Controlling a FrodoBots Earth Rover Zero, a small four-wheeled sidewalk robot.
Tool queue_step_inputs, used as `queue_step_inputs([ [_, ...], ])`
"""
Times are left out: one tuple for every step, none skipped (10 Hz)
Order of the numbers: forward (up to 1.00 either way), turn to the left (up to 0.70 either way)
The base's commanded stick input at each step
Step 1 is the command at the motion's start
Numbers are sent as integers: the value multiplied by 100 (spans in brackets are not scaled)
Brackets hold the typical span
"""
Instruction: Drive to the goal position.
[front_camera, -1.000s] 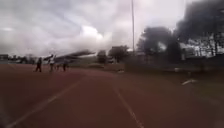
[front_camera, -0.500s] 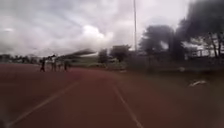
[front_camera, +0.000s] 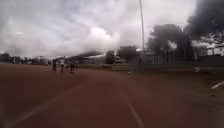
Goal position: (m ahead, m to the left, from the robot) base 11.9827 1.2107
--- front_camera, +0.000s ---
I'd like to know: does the small dark tree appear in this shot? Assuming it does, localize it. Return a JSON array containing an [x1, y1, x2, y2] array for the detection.
[[103, 49, 117, 65]]

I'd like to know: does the grass strip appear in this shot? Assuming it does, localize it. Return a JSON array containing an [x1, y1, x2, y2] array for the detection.
[[75, 62, 224, 74]]

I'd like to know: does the dark low building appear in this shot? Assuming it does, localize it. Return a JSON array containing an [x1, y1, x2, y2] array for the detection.
[[116, 45, 140, 63]]

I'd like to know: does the red running track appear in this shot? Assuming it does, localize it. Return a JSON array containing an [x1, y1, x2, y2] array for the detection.
[[0, 63, 224, 128]]

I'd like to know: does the tall thin pole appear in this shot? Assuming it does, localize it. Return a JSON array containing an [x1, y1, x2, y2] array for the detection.
[[138, 0, 146, 56]]

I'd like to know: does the group of people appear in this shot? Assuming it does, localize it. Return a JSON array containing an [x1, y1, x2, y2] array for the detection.
[[50, 57, 80, 75]]

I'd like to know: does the large dark tree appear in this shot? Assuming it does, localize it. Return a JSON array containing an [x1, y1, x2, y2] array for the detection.
[[145, 23, 195, 65], [185, 0, 224, 49]]

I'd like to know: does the distant row of trees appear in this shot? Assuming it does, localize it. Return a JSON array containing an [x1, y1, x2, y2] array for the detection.
[[0, 52, 52, 66]]

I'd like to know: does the grey fence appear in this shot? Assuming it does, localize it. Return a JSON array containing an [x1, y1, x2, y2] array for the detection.
[[139, 54, 224, 72]]

